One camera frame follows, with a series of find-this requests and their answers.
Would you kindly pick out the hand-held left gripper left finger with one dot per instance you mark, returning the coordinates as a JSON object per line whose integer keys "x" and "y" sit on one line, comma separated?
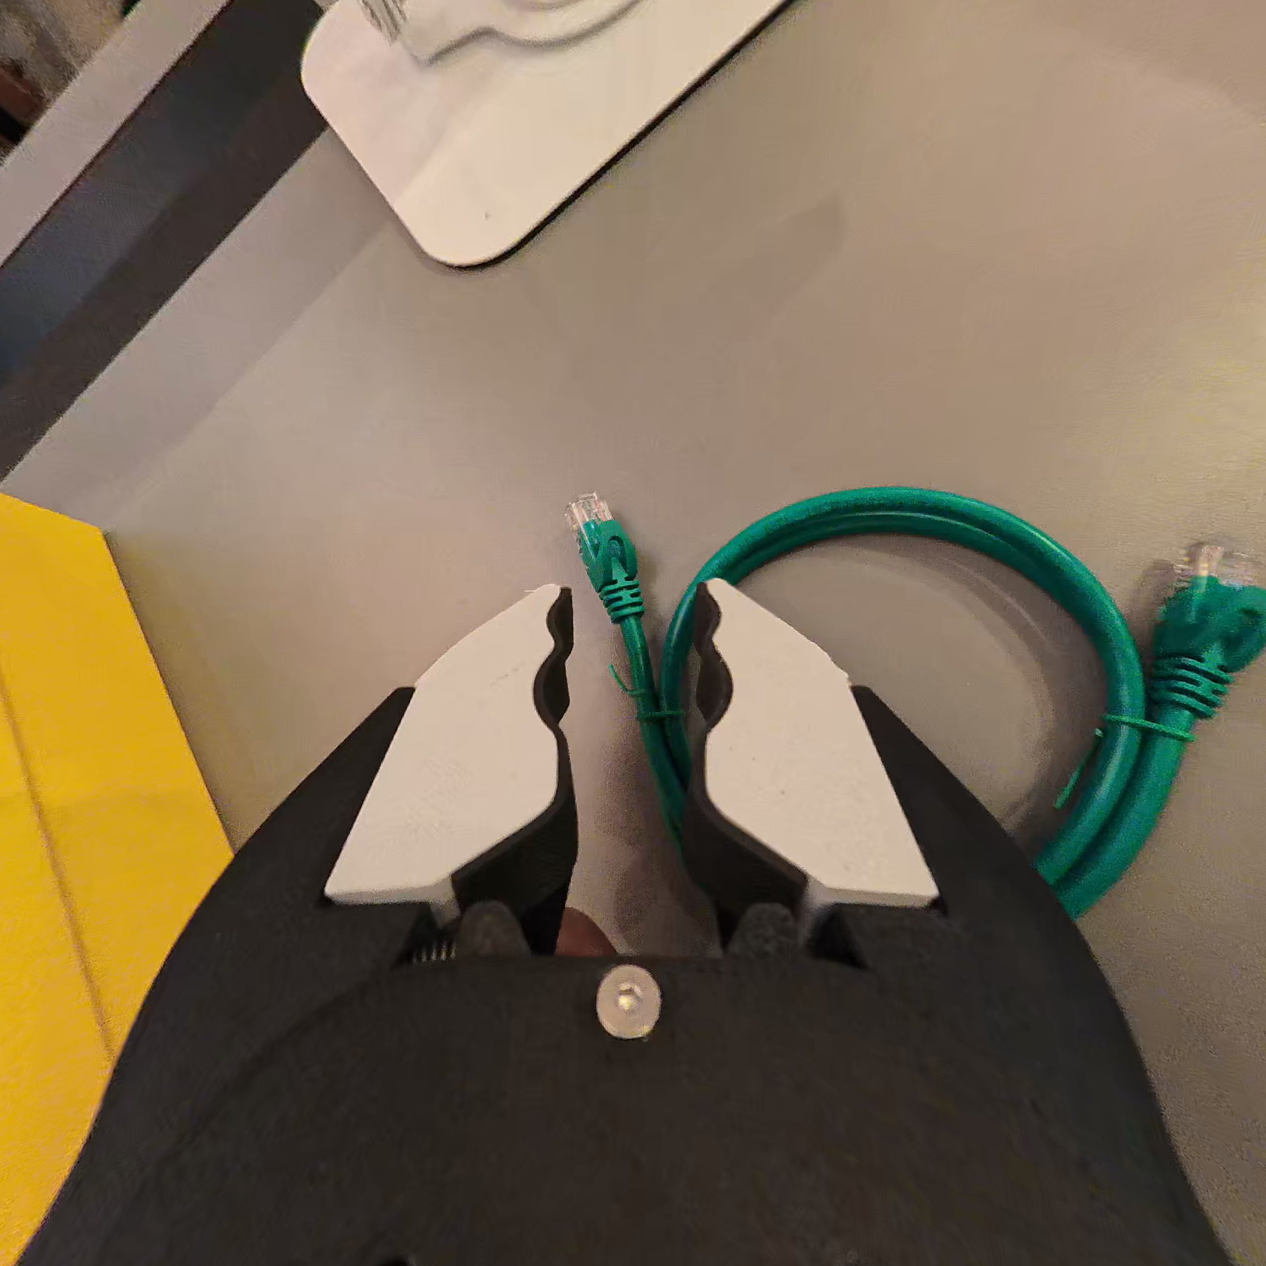
{"x": 445, "y": 773}

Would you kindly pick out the white sign stand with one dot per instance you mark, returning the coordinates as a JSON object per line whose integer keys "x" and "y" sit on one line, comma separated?
{"x": 514, "y": 149}

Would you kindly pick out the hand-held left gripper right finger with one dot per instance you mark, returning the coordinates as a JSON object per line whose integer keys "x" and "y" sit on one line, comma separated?
{"x": 803, "y": 773}

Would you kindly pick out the yellow box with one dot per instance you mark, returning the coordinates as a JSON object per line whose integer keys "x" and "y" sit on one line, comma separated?
{"x": 80, "y": 792}

